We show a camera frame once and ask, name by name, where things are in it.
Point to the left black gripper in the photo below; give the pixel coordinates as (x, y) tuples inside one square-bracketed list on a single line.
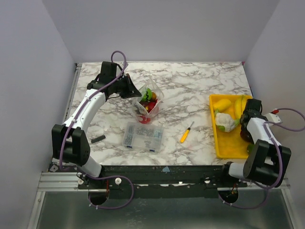
[(131, 91)]

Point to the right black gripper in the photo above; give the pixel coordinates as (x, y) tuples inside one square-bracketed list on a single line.
[(246, 134)]

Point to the clear zip top bag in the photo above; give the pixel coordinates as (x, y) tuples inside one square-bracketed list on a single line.
[(150, 83)]

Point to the red bell pepper toy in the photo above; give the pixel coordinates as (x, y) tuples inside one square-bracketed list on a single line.
[(143, 119)]

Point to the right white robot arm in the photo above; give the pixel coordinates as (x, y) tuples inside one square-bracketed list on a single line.
[(268, 159)]

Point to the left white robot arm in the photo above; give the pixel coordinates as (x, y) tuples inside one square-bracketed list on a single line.
[(69, 140)]

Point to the yellow banana bunch toy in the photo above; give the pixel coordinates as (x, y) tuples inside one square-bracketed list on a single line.
[(239, 106)]

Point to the white cauliflower toy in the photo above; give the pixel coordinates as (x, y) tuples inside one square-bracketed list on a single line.
[(224, 122)]

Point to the green yellow lemon toy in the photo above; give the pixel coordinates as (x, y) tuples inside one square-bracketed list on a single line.
[(249, 148)]

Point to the yellow plastic tray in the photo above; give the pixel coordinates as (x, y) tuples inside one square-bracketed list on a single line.
[(228, 145)]

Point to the clear screw organizer box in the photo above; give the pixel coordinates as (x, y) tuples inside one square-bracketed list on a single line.
[(143, 136)]

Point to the black toothed plastic part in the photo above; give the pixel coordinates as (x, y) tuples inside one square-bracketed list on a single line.
[(98, 139)]

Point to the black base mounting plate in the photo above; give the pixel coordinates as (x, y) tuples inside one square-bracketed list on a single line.
[(123, 182)]

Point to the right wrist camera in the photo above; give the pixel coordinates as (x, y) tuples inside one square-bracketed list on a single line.
[(273, 118)]

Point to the yellow handle screwdriver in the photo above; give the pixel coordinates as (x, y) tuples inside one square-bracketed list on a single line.
[(185, 135)]

